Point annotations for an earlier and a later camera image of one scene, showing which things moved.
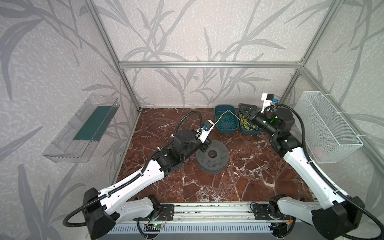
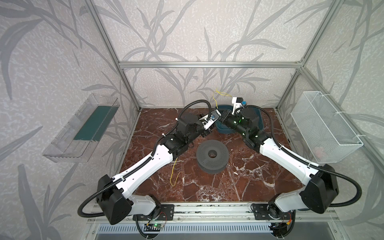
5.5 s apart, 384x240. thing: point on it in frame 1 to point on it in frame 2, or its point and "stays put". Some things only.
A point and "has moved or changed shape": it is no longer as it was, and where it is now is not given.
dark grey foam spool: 215,158 stays put
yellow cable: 241,118 has moved or changed shape
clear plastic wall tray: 74,141 stays put
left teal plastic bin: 226,119 stays put
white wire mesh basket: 327,135 stays put
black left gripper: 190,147 to 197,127
